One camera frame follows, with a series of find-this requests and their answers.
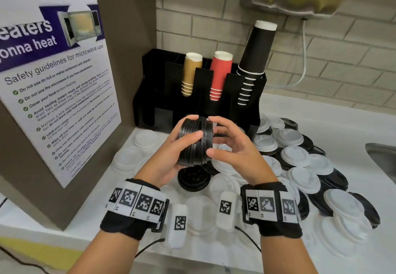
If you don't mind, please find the person's right hand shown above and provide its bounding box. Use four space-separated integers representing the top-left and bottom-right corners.
205 116 279 187

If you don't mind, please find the person's left hand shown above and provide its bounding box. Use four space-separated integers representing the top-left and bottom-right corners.
134 115 204 188

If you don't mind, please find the stack of black lids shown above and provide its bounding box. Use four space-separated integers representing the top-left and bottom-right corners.
176 116 215 169

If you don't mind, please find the pile of white cup lids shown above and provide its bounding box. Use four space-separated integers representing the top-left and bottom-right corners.
111 113 374 253

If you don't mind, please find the black cup and lid organizer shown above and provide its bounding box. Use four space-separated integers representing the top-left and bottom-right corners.
133 48 268 136

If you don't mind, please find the person's left forearm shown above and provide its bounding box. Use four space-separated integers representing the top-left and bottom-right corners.
66 228 146 274

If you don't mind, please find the right marker wristband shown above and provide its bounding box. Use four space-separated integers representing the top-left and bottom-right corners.
240 181 304 240

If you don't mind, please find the stack of red paper cups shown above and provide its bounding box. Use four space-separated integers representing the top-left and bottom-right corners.
209 50 234 102

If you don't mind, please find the stack of gold paper cups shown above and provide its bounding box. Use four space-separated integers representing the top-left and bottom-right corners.
180 52 203 98

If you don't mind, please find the stack of black paper cups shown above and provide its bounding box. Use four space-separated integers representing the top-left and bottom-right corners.
236 20 278 107

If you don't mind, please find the microwave safety poster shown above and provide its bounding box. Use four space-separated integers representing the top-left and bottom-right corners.
0 0 123 189

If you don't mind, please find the steel sink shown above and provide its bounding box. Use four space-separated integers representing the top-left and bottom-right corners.
364 142 396 185

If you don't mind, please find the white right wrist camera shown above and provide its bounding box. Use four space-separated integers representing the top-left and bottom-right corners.
215 190 238 233

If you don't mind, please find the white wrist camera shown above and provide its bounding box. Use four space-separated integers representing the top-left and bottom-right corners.
215 190 238 233
167 203 189 250

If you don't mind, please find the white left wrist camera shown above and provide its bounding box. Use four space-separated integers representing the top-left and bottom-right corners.
167 203 189 250

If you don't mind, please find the black right camera cable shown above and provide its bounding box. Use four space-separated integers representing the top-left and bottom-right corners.
234 225 262 253

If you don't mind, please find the black camera cable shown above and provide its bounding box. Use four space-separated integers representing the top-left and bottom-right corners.
234 225 262 253
134 237 166 259

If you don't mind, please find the black left camera cable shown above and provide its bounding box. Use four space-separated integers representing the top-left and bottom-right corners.
134 237 166 259

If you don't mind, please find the white power cable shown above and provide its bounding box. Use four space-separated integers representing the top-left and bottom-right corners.
264 18 307 92

